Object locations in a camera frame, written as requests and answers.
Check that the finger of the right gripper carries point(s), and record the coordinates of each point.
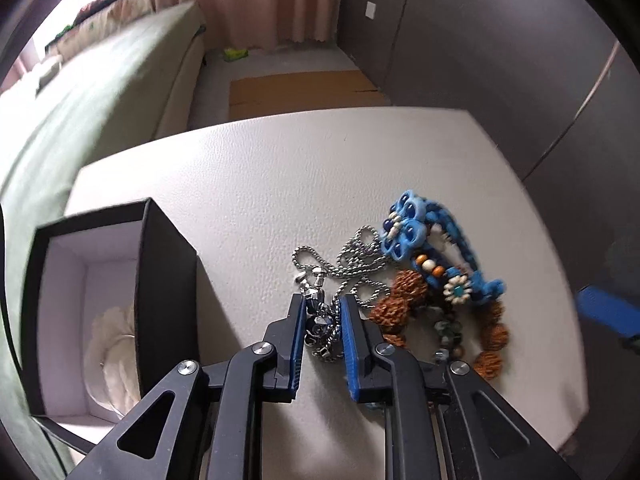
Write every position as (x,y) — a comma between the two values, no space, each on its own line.
(615,313)

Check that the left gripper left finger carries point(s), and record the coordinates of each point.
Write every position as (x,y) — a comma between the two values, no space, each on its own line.
(205,421)

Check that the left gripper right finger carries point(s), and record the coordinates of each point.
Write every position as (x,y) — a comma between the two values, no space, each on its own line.
(441,420)

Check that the black jewelry box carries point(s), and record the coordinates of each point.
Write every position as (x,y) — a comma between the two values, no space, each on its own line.
(129,256)

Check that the white shell dish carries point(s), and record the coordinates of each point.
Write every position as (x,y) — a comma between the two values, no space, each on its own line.
(110,362)

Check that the dark grey wardrobe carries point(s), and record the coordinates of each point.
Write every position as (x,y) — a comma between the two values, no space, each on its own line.
(548,82)

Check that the flattened cardboard sheet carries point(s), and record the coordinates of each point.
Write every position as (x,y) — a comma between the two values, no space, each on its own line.
(297,92)

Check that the green covered bed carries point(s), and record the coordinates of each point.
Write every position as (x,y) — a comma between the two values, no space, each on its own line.
(134,86)

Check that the yellow green floor item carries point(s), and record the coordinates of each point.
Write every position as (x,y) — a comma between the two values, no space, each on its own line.
(231,55)

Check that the clothes pile on sill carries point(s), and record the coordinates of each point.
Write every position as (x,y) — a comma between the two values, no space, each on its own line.
(83,14)

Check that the white wall socket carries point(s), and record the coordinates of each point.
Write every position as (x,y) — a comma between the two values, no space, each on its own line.
(370,10)

